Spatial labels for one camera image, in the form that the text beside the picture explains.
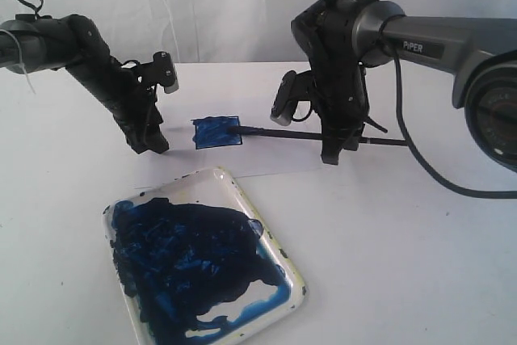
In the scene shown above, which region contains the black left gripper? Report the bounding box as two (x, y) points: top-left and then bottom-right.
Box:
(106, 57), (169, 154)

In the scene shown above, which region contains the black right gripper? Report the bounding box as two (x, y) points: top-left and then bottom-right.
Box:
(294, 68), (369, 166)

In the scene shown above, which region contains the white paper with square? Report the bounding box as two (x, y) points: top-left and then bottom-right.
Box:
(134, 99), (322, 189)

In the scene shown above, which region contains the black paintbrush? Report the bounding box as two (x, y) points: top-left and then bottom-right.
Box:
(226, 126), (407, 146)

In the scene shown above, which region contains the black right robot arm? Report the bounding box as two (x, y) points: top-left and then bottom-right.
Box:
(291, 0), (516, 169)

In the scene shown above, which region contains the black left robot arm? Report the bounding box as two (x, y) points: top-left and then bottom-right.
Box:
(1, 15), (179, 154)

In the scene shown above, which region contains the white paint tray blue paint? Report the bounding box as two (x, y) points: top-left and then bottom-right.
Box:
(103, 167), (308, 344)

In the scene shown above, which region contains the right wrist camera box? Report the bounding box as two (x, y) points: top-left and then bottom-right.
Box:
(270, 70), (297, 127)

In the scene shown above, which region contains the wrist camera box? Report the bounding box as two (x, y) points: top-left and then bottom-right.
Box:
(270, 70), (297, 127)
(153, 52), (179, 94)

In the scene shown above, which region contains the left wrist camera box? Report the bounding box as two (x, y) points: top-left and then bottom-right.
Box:
(153, 52), (179, 94)

